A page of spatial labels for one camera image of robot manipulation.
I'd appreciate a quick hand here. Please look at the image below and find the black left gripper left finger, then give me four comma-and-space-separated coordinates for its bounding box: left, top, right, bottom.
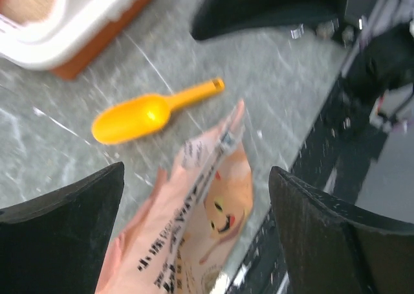
1, 162, 124, 293

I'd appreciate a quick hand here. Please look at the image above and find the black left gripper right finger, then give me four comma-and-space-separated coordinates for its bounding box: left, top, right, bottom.
268, 166, 413, 293

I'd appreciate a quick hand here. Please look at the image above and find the pink cat litter bag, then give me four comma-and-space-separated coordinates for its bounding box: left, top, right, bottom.
96, 102, 254, 293

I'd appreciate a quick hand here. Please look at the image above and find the yellow litter scoop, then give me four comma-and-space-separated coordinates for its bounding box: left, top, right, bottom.
91, 78, 225, 144

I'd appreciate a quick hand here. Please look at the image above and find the white orange litter box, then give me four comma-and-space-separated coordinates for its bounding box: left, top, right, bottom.
1, 0, 152, 80

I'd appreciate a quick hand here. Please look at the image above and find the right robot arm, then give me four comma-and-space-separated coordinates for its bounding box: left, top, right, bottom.
343, 21, 413, 137

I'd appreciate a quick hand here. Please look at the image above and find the beige cat litter pile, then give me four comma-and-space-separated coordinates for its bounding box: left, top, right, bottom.
1, 0, 57, 25

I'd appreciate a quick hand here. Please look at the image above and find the black case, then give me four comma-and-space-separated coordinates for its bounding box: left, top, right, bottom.
190, 0, 345, 41

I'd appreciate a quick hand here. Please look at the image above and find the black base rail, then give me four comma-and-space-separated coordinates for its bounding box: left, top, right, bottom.
213, 78, 387, 293

